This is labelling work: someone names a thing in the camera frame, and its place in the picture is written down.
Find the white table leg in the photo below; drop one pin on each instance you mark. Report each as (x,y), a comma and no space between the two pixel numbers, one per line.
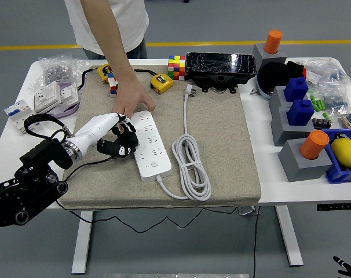
(290,237)
(83,243)

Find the blue square peg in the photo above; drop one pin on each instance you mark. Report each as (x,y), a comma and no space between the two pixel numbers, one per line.
(300,113)
(295,89)

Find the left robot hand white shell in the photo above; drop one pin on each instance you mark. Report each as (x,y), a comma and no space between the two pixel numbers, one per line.
(91,133)

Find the small metal clip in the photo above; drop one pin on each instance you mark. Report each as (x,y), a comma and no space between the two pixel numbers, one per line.
(253,91)

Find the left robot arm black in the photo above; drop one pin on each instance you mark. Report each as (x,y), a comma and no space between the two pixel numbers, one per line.
(33,185)

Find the clear bag of resistors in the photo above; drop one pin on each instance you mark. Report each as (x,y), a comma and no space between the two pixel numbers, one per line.
(350,120)

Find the green plastic anchors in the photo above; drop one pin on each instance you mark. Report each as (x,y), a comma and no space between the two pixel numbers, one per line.
(317,104)

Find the yellow tape measure black face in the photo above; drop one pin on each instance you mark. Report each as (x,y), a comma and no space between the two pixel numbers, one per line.
(103,72)

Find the blue plastic bin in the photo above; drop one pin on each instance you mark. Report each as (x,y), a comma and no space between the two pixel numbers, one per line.
(337,175)

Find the grey-brown mat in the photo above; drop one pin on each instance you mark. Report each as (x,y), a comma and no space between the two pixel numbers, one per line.
(222,144)

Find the yellow lemon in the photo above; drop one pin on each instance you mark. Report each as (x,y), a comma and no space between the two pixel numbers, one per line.
(346,152)

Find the large clear plastic bag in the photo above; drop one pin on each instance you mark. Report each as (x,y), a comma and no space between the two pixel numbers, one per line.
(323,68)

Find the black table control panel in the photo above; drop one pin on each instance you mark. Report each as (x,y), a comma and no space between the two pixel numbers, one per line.
(337,207)

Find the orange cylinder peg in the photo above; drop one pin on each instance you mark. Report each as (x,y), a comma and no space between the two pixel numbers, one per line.
(273,42)
(314,144)

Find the white power strip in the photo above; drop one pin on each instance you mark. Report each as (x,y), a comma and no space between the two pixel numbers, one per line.
(155,171)

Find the black component pack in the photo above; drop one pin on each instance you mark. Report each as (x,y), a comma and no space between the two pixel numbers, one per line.
(321,123)

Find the grey block round hole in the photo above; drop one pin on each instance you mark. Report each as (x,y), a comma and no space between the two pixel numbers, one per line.
(261,56)
(300,171)

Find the small black white part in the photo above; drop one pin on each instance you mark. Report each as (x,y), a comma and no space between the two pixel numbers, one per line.
(340,135)

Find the clear bag blue parts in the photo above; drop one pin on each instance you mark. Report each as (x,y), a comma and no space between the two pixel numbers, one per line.
(334,101)

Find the grey block square hole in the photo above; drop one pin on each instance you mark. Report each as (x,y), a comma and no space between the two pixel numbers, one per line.
(277,100)
(282,133)

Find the white blue circuit breaker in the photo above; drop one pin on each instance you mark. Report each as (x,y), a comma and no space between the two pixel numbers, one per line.
(16,111)

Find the black plug adapter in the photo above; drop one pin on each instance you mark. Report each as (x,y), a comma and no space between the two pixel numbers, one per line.
(132,139)

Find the white wall socket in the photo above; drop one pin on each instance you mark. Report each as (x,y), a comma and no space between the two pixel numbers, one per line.
(69,94)
(48,97)

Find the person's right hand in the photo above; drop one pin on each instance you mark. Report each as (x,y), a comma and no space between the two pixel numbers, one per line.
(132,95)

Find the single green plastic anchor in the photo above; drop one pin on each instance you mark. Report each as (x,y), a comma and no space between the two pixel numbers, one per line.
(326,116)

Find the clear bag of metal nuts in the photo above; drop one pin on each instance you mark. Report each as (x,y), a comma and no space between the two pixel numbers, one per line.
(56,72)

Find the colourful puzzle cube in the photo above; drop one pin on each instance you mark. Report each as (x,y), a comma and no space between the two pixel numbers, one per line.
(113,84)
(177,68)

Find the black device cracked screen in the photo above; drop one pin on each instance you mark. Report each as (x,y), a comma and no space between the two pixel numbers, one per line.
(219,65)

